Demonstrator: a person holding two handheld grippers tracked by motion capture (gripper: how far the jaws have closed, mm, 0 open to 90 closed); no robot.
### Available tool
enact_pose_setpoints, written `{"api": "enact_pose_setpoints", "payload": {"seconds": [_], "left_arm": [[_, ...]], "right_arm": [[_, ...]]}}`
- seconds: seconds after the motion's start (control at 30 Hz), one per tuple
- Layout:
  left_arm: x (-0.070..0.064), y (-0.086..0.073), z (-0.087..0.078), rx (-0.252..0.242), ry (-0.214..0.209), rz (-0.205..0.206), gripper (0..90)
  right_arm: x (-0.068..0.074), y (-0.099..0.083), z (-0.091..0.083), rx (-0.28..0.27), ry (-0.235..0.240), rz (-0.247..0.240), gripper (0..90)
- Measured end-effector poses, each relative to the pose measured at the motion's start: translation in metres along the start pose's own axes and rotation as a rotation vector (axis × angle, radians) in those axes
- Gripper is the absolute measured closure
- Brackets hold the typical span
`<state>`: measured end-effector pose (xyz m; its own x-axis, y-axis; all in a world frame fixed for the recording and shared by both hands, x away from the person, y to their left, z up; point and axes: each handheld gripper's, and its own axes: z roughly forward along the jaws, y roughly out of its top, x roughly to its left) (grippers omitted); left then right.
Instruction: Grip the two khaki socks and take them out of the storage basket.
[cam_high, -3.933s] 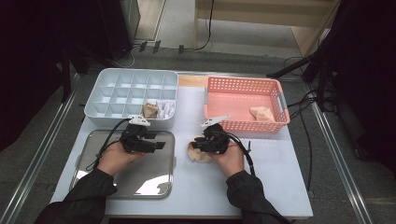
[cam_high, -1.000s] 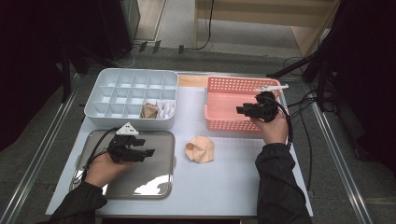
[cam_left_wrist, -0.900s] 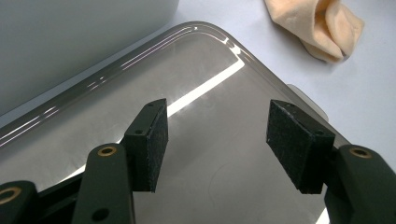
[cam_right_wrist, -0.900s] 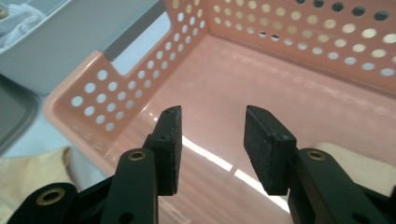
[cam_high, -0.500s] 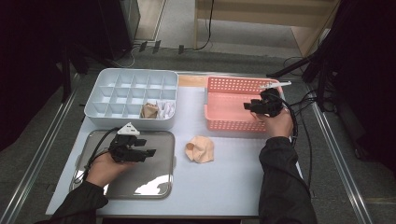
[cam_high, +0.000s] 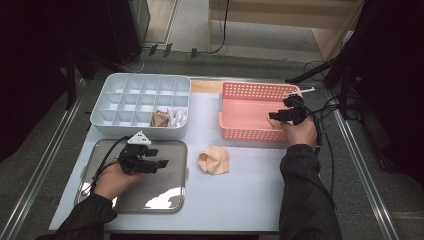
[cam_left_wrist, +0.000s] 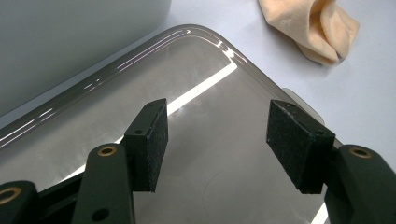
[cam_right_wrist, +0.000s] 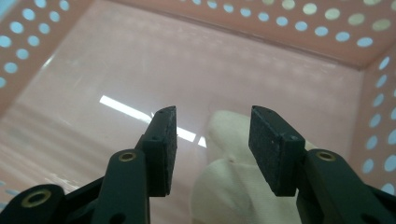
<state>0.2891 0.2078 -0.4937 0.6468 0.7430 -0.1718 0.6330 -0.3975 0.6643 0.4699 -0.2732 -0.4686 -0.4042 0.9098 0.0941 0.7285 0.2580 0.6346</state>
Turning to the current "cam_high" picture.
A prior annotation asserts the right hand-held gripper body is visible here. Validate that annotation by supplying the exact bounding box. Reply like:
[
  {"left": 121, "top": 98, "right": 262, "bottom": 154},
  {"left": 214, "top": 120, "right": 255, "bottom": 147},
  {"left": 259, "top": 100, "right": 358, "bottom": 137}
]
[{"left": 282, "top": 87, "right": 316, "bottom": 126}]

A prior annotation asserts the light wooden furniture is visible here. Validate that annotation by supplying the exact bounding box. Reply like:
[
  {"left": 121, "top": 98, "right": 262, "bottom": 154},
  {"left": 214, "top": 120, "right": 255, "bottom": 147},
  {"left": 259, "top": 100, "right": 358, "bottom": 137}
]
[{"left": 207, "top": 0, "right": 366, "bottom": 63}]

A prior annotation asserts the pink plastic basket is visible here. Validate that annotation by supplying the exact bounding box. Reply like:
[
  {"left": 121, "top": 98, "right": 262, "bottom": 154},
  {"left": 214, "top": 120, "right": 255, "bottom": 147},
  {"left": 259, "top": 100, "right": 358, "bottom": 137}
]
[{"left": 218, "top": 81, "right": 312, "bottom": 144}]

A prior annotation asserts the dark curtain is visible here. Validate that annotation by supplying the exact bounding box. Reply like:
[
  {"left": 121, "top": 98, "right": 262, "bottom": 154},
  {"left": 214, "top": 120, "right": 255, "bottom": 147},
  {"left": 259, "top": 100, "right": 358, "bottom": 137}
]
[
  {"left": 346, "top": 0, "right": 424, "bottom": 191},
  {"left": 0, "top": 0, "right": 108, "bottom": 164}
]

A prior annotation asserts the person's left hand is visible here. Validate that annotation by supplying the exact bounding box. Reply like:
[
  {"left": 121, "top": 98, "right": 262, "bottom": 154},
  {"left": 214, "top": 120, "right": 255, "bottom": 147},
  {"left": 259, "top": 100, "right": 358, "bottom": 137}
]
[{"left": 94, "top": 161, "right": 147, "bottom": 201}]

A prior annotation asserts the person's right hand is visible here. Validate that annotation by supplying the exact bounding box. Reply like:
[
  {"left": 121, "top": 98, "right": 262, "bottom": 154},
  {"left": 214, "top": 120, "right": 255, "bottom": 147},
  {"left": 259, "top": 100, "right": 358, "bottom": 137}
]
[{"left": 276, "top": 114, "right": 318, "bottom": 148}]

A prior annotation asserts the hanging black cable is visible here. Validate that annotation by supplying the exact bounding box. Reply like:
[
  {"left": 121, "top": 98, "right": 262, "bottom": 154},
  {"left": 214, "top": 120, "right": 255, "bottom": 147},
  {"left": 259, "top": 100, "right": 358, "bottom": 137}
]
[{"left": 206, "top": 0, "right": 231, "bottom": 55}]

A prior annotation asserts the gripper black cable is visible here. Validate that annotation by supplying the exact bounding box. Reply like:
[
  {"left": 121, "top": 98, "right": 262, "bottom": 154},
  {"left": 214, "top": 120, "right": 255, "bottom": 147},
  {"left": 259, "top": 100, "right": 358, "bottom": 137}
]
[
  {"left": 81, "top": 135, "right": 132, "bottom": 197},
  {"left": 293, "top": 96, "right": 324, "bottom": 155}
]

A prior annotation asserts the white floor cable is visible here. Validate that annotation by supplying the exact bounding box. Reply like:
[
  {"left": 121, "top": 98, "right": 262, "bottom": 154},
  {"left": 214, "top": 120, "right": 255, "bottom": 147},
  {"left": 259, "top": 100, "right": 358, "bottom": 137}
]
[{"left": 118, "top": 49, "right": 148, "bottom": 74}]

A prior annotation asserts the dark cabinet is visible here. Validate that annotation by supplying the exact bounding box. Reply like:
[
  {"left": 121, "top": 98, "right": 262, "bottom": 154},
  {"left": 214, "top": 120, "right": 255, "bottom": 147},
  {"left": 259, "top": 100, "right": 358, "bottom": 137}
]
[{"left": 103, "top": 0, "right": 151, "bottom": 66}]

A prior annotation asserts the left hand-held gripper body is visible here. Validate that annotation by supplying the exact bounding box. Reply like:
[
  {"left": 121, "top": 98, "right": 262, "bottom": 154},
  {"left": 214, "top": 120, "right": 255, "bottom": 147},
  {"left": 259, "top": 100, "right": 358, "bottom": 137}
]
[{"left": 117, "top": 130, "right": 158, "bottom": 175}]

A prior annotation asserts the looped black floor cable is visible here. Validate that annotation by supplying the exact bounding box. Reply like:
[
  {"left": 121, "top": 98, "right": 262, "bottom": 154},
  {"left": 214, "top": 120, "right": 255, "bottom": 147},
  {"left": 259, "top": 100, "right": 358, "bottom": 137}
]
[{"left": 302, "top": 59, "right": 339, "bottom": 116}]

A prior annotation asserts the white compartment storage box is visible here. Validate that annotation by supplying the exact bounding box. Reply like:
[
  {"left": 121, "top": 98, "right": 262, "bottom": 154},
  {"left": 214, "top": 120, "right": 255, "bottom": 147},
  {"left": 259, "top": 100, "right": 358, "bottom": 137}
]
[{"left": 90, "top": 73, "right": 192, "bottom": 139}]

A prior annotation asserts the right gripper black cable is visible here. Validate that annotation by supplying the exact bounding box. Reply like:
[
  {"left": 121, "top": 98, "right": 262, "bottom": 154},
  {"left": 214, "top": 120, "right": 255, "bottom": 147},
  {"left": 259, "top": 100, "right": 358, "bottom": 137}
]
[{"left": 293, "top": 96, "right": 324, "bottom": 155}]

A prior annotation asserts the translucent grey box lid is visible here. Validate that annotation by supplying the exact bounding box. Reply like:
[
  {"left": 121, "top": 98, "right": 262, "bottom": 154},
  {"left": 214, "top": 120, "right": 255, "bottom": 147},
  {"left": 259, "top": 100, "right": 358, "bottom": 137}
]
[{"left": 73, "top": 139, "right": 188, "bottom": 214}]

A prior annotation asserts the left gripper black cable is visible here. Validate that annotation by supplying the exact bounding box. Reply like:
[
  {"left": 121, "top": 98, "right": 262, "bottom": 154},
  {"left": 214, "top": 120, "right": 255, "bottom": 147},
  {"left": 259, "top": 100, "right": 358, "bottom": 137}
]
[{"left": 81, "top": 135, "right": 132, "bottom": 197}]

